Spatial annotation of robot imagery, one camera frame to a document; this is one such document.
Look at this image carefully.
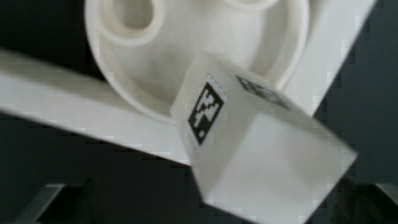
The white round stool seat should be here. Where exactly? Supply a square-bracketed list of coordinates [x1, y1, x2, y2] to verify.
[84, 0, 311, 123]

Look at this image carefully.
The white stool leg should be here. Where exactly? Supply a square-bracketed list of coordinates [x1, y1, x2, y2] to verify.
[171, 53, 357, 224]

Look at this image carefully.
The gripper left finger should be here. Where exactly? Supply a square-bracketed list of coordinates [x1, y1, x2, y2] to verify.
[11, 179, 107, 224]

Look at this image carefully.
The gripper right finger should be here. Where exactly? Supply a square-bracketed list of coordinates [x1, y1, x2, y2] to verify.
[331, 179, 398, 224]

